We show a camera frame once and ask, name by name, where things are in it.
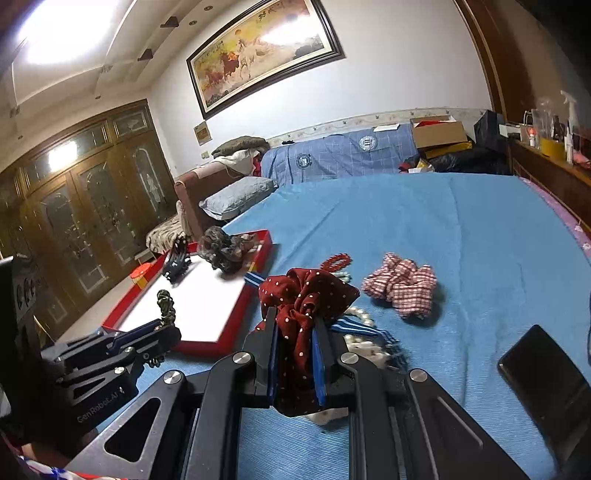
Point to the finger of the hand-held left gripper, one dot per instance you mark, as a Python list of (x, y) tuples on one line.
[(138, 334), (115, 365)]

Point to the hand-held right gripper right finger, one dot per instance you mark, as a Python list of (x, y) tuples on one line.
[(318, 364)]

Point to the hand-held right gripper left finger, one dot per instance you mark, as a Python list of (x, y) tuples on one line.
[(272, 355)]

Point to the cream spotted scrunchie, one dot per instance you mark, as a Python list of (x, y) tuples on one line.
[(369, 350)]

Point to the navy striped ribbon bow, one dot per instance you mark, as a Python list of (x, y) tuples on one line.
[(355, 326)]

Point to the red jewelry box tray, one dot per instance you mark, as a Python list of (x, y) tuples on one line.
[(194, 300)]

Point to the dark red polka dot scrunchie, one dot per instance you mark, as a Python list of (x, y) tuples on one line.
[(300, 290)]

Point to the red plaid scrunchie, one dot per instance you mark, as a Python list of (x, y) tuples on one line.
[(401, 281)]

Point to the red stool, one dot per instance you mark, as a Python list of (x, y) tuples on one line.
[(141, 276)]

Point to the black hair claw clip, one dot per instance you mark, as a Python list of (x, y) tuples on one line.
[(175, 263)]

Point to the red white blue clothing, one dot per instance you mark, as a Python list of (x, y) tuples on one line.
[(27, 468)]

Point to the camouflage scrunchie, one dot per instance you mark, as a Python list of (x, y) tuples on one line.
[(221, 251)]

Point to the wooden wardrobe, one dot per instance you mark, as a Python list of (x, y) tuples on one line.
[(92, 207)]

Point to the brown sofa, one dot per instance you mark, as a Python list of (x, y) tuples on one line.
[(189, 194)]

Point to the grey pillow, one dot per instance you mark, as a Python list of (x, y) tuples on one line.
[(235, 196)]

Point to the white cloth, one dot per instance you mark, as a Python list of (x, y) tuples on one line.
[(235, 162)]

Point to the blue checked quilt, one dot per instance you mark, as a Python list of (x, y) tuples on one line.
[(332, 157)]

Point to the dark green folded clothing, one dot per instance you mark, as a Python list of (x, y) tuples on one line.
[(240, 145)]

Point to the black phone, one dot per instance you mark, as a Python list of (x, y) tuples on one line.
[(545, 383)]

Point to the white envelope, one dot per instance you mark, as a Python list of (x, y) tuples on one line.
[(387, 128)]

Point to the black plastic bag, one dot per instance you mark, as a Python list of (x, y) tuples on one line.
[(466, 161)]

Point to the cardboard box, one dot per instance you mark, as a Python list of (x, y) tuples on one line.
[(438, 134)]

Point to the purple bedsheet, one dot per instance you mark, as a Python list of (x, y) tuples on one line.
[(568, 217)]

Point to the wooden headboard shelf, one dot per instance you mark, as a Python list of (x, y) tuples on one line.
[(545, 175)]

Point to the framed horse painting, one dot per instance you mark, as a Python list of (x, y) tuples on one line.
[(258, 50)]

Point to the ceiling light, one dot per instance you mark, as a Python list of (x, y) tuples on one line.
[(64, 27)]

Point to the yellow container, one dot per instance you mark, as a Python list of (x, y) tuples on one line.
[(551, 147)]

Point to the white spray bottle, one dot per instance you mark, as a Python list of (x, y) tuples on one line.
[(572, 115)]

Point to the small yellow wall picture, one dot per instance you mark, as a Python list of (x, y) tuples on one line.
[(202, 134)]

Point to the wooden door frame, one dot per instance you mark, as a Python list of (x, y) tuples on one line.
[(494, 55)]

